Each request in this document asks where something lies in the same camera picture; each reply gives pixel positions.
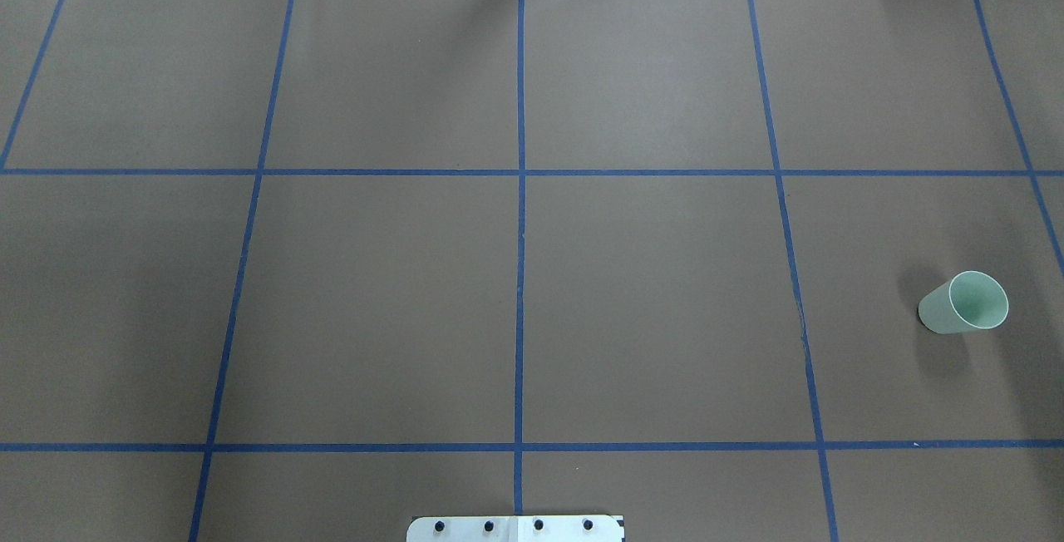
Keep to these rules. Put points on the light green cup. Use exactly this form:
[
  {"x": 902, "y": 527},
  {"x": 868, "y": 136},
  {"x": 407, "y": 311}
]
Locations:
[{"x": 967, "y": 303}]

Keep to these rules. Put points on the white mast base plate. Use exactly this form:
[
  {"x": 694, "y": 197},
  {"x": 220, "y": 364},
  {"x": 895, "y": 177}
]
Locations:
[{"x": 517, "y": 528}]

